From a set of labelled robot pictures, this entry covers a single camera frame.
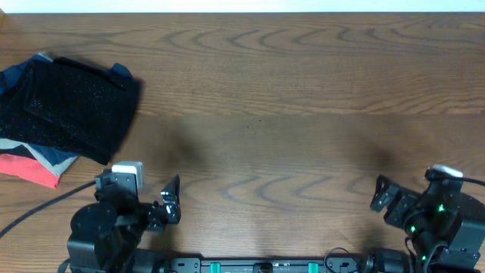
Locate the black sparkly knit garment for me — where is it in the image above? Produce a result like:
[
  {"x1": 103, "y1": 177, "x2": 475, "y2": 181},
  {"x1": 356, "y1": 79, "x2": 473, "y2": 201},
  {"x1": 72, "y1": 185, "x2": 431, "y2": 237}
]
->
[{"x1": 0, "y1": 56, "x2": 144, "y2": 166}]

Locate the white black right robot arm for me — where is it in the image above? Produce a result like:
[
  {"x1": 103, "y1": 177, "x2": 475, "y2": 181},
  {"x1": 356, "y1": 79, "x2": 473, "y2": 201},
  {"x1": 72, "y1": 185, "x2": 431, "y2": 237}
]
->
[{"x1": 370, "y1": 175, "x2": 484, "y2": 272}]

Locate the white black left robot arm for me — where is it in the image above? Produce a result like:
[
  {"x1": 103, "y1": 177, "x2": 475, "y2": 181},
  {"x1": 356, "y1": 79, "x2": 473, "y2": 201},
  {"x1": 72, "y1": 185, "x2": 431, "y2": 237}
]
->
[{"x1": 58, "y1": 174, "x2": 409, "y2": 273}]

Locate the red folded garment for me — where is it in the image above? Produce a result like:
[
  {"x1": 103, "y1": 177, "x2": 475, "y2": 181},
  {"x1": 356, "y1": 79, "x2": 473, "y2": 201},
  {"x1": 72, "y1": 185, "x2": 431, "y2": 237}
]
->
[{"x1": 1, "y1": 154, "x2": 60, "y2": 189}]

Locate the navy blue folded garment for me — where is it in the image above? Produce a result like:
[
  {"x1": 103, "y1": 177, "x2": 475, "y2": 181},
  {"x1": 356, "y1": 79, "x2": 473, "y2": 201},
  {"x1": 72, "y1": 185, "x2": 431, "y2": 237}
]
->
[{"x1": 0, "y1": 52, "x2": 133, "y2": 168}]

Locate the grey folded garment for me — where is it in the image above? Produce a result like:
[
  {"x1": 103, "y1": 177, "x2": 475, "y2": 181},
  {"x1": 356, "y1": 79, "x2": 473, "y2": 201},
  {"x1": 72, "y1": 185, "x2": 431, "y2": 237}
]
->
[{"x1": 1, "y1": 52, "x2": 78, "y2": 177}]

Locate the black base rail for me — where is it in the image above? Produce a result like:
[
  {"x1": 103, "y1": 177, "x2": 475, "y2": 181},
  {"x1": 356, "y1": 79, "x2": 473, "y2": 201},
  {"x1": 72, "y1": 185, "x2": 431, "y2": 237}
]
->
[{"x1": 128, "y1": 246, "x2": 414, "y2": 273}]

